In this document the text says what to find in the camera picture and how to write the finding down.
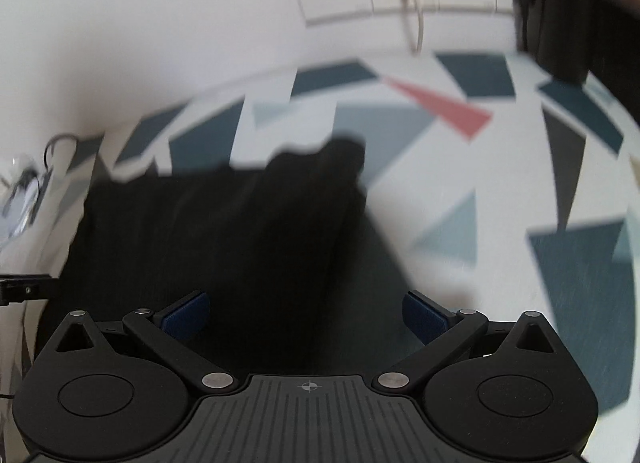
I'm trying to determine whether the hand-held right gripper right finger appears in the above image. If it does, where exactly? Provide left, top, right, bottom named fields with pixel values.
left=372, top=290, right=571, bottom=399

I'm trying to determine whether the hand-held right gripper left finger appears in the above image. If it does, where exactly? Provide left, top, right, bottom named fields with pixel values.
left=52, top=290, right=238, bottom=396

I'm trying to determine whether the geometric printed blanket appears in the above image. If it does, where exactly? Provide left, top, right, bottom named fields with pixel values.
left=0, top=50, right=640, bottom=463

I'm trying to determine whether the black looped cable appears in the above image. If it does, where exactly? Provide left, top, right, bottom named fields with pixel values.
left=42, top=134, right=81, bottom=168

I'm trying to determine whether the silvery plastic bag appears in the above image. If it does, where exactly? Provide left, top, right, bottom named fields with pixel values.
left=0, top=155, right=53, bottom=249

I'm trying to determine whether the black water bottle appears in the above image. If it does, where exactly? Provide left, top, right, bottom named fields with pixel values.
left=520, top=0, right=603, bottom=84

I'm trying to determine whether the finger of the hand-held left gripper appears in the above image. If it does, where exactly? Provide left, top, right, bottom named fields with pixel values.
left=0, top=275, right=57, bottom=306

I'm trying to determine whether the dark rectangular case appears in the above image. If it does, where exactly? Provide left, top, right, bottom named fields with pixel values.
left=587, top=0, right=640, bottom=116

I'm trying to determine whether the white network cable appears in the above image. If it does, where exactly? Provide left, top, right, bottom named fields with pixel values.
left=397, top=0, right=426, bottom=56

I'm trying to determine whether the black snowflake print sweater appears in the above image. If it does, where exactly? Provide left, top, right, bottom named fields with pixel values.
left=37, top=135, right=401, bottom=379

